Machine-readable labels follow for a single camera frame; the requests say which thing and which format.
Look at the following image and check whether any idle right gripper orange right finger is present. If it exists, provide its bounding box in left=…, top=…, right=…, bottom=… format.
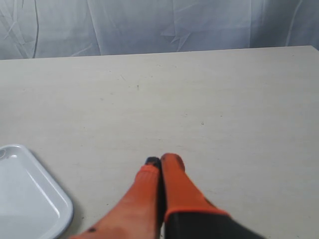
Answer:
left=160, top=153, right=262, bottom=239

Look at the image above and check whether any idle right gripper orange left finger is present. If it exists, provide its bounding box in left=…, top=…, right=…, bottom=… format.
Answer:
left=71, top=157, right=161, bottom=239

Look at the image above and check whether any white plastic tray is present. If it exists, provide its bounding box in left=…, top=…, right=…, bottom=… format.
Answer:
left=0, top=144, right=74, bottom=239

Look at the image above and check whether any white wrinkled backdrop curtain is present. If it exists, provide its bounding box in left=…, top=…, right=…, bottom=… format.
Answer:
left=0, top=0, right=319, bottom=59

